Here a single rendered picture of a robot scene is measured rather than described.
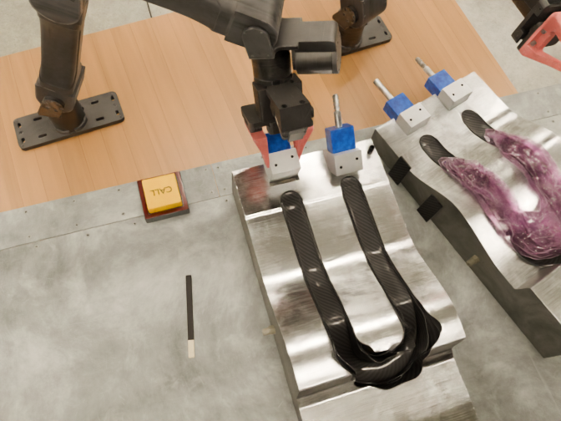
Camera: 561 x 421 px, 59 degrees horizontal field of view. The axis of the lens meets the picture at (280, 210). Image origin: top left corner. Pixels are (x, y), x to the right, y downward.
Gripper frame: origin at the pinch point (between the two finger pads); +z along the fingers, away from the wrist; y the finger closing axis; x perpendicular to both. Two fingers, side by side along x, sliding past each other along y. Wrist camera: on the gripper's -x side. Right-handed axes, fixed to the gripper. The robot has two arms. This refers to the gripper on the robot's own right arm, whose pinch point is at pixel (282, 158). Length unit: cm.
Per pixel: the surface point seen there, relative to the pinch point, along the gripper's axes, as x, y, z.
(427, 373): -29.0, 12.5, 26.5
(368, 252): -12.4, 9.9, 14.1
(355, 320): -23.8, 2.6, 15.3
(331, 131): 0.6, 8.9, -2.4
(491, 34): 118, 127, 38
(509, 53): 108, 131, 44
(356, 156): -1.9, 12.4, 2.0
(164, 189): 8.7, -20.2, 5.9
